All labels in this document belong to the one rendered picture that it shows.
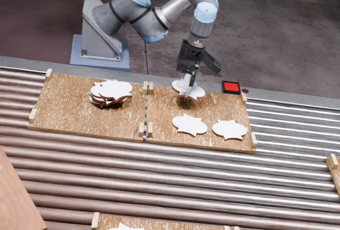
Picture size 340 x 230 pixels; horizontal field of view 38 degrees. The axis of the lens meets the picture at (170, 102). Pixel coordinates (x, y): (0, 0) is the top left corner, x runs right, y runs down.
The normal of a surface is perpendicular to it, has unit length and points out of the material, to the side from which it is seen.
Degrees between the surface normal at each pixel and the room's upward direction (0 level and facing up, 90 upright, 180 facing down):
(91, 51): 90
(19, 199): 0
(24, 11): 0
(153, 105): 0
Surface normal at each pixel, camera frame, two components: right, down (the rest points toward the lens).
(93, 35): 0.05, 0.60
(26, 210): 0.15, -0.79
